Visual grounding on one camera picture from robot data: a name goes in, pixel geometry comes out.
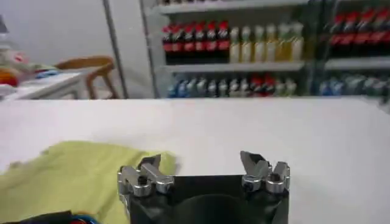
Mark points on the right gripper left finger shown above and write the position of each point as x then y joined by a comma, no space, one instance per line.
143,179

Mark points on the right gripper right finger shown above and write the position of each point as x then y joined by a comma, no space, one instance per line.
259,176

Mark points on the lime green shirt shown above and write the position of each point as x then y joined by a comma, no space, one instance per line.
76,179

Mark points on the wooden chair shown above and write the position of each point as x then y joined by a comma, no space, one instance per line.
91,62

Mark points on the small white side table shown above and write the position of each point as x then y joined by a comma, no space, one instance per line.
51,85

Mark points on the shelf with bottles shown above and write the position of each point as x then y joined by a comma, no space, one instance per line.
231,45
356,45

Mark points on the black pole stand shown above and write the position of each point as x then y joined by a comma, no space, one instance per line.
115,48

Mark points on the blue and white packet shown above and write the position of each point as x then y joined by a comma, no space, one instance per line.
47,74

